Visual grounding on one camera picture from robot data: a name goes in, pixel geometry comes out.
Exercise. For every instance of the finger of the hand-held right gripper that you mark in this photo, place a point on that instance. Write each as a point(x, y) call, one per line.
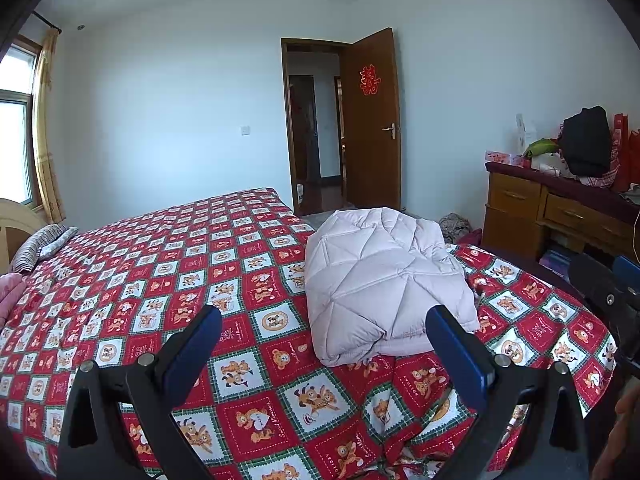
point(595, 282)
point(629, 271)

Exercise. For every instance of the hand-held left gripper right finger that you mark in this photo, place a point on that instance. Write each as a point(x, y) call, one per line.
point(457, 355)

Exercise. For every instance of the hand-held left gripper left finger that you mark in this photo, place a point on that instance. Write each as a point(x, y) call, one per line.
point(195, 347)

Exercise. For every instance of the pale pink quilted down jacket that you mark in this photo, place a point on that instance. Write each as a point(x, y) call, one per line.
point(385, 280)

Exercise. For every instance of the patterned clothes pile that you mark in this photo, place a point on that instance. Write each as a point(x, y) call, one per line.
point(454, 225)

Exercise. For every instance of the person's right hand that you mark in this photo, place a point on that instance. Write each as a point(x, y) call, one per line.
point(622, 455)

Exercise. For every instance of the colourful stack under desk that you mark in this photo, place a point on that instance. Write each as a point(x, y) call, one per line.
point(556, 262)

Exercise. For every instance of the wooden desk drawer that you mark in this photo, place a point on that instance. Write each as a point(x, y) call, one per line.
point(515, 191)
point(585, 217)

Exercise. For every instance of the red checkered printed bedspread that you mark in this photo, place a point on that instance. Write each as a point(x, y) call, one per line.
point(150, 285)

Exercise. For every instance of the red plaid cloth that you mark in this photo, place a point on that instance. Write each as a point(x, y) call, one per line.
point(597, 181)

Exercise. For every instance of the wooden desk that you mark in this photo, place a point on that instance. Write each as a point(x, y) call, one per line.
point(515, 225)

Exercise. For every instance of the red paper gift bag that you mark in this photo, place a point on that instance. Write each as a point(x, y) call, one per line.
point(621, 150)
point(635, 160)

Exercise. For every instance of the maroon cloth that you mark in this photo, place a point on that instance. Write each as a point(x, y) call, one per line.
point(472, 237)

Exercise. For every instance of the white plastic bag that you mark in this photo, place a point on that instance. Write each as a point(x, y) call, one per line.
point(547, 164)

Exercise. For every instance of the black bag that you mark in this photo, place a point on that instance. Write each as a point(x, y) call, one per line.
point(585, 140)

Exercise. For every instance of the green bag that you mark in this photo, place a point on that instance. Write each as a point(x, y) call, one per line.
point(541, 147)

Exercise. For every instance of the pink tissue box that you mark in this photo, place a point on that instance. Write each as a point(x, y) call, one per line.
point(505, 158)

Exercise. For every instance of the striped pillow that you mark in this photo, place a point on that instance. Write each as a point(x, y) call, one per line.
point(40, 247)

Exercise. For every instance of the white container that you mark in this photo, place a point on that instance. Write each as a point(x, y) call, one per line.
point(300, 193)

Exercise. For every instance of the pink quilt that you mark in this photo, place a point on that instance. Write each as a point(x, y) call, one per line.
point(10, 297)

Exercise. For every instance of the brown wooden door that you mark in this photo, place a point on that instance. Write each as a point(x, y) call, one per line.
point(372, 170)

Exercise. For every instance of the wooden bed headboard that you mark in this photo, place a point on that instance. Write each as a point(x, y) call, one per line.
point(15, 230)

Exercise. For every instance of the yellow curtain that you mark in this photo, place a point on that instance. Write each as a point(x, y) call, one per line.
point(47, 135)

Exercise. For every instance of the window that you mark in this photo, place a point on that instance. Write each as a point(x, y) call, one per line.
point(17, 135)

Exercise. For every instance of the red paper door decoration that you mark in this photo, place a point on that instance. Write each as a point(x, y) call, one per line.
point(368, 79)

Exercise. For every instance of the dark curtain rod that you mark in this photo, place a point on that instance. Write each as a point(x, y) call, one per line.
point(47, 22)

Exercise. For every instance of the brown door frame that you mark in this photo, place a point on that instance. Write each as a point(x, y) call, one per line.
point(286, 110)

